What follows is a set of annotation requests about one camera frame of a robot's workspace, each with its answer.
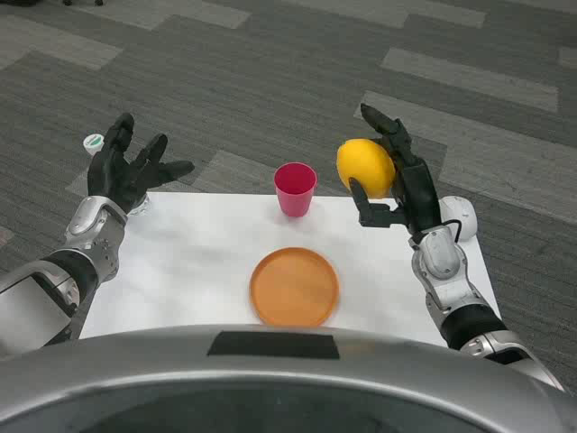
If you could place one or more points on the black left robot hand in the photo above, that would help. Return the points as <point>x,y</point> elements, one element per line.
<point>110,173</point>

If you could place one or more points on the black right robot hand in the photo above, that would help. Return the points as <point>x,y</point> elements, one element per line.
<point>419,194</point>

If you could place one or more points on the yellow lemon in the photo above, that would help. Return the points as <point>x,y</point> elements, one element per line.
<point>365,168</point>

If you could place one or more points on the orange round plate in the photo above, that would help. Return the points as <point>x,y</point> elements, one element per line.
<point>294,286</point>

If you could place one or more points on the clear green-label water bottle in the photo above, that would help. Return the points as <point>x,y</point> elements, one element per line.
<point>93,143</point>

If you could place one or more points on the pink plastic cup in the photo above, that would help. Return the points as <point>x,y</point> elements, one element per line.
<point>295,189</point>

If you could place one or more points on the silver robot chest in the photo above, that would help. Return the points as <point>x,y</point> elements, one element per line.
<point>279,383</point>

